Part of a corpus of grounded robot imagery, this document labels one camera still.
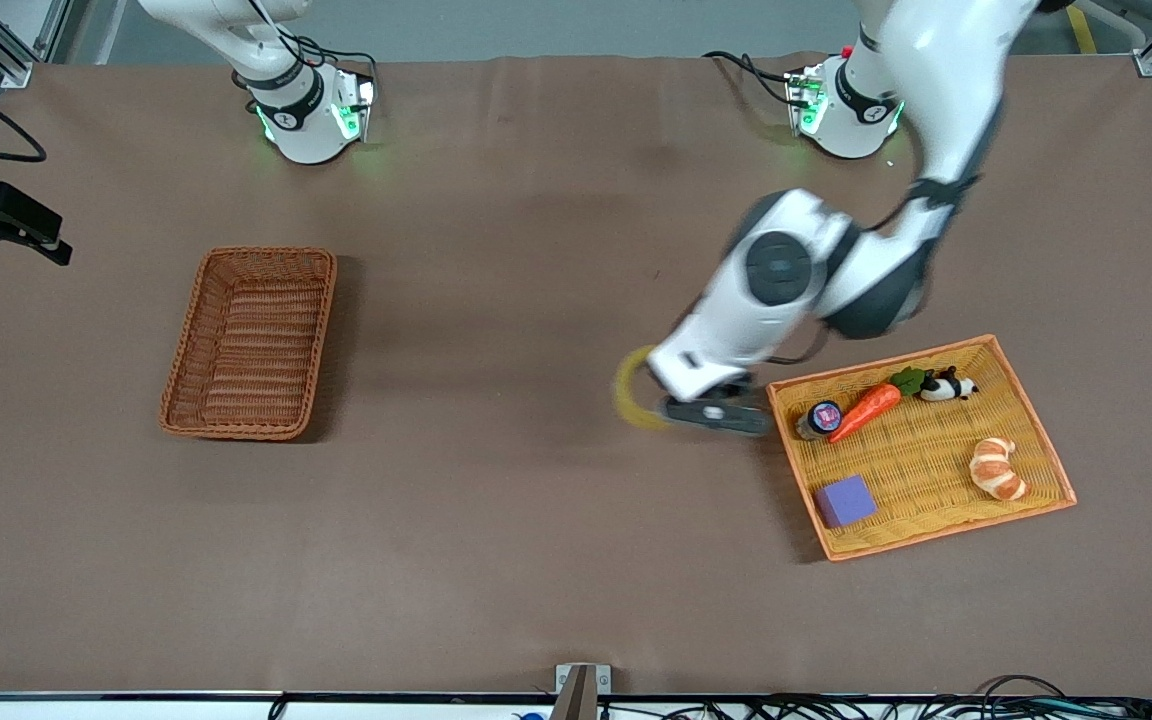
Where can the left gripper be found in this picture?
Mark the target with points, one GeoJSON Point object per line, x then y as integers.
{"type": "Point", "coordinates": [733, 390]}

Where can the clear yellowish tape roll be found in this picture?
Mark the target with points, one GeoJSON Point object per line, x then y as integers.
{"type": "Point", "coordinates": [626, 400]}

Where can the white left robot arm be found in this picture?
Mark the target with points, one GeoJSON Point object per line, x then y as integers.
{"type": "Point", "coordinates": [946, 80]}

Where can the orange yellow wicker tray basket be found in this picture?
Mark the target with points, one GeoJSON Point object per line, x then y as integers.
{"type": "Point", "coordinates": [936, 450]}

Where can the brown wicker basket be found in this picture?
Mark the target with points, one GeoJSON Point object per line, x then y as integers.
{"type": "Point", "coordinates": [251, 345]}

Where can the small jar with purple lid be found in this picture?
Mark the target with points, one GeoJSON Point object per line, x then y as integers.
{"type": "Point", "coordinates": [824, 415]}

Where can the brown table cover sheet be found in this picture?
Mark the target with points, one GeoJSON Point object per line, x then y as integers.
{"type": "Point", "coordinates": [576, 300]}

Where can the orange toy carrot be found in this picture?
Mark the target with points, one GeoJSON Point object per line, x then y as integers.
{"type": "Point", "coordinates": [866, 408]}

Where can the purple block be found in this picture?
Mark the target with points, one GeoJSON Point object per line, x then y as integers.
{"type": "Point", "coordinates": [846, 500]}

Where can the black white panda toy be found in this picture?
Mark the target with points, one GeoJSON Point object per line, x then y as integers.
{"type": "Point", "coordinates": [936, 390]}

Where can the left base connector plate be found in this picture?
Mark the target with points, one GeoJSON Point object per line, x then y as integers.
{"type": "Point", "coordinates": [804, 100]}

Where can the toy croissant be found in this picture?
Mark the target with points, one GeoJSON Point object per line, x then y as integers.
{"type": "Point", "coordinates": [996, 470]}

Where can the metal table edge bracket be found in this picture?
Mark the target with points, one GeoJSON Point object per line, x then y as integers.
{"type": "Point", "coordinates": [603, 678]}

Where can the brown post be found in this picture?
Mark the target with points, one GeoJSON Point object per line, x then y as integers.
{"type": "Point", "coordinates": [576, 700]}

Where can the white table edge rail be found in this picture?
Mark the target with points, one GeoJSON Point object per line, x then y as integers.
{"type": "Point", "coordinates": [136, 708]}

